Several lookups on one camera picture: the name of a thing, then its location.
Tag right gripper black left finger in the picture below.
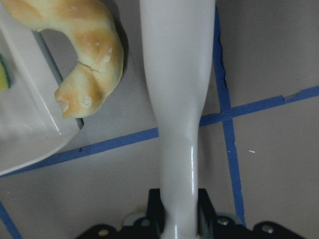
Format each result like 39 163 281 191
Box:
146 188 165 233

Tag white plastic dustpan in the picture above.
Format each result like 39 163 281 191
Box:
0 8 83 175

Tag yellow green sponge piece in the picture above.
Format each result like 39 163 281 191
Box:
0 54 14 91

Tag white brush black bristles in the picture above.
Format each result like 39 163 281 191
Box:
140 0 215 239

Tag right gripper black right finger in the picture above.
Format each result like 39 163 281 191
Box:
197 189 217 234

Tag curved croissant bread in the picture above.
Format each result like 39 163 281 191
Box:
1 0 124 119

